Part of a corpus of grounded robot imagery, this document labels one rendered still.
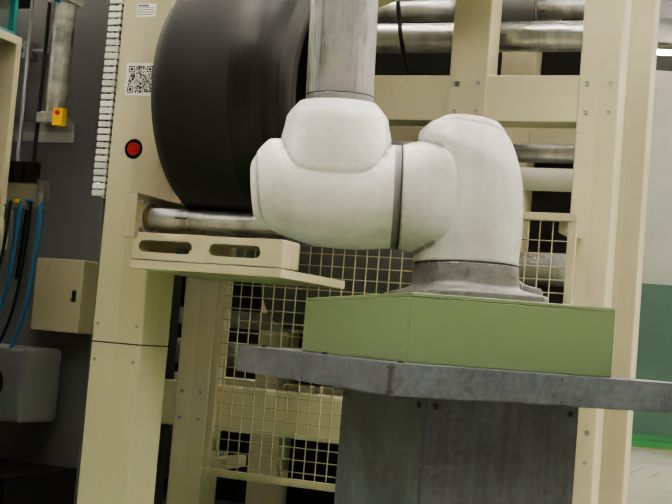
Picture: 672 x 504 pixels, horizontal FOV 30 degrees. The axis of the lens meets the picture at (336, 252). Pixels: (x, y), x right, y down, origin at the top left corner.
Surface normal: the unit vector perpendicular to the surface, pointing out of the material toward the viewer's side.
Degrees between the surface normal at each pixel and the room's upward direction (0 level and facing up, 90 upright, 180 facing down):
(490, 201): 89
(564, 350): 90
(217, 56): 84
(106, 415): 90
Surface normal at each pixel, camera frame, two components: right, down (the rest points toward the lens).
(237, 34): -0.33, -0.35
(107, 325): -0.36, -0.09
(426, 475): 0.44, -0.03
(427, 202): -0.07, -0.01
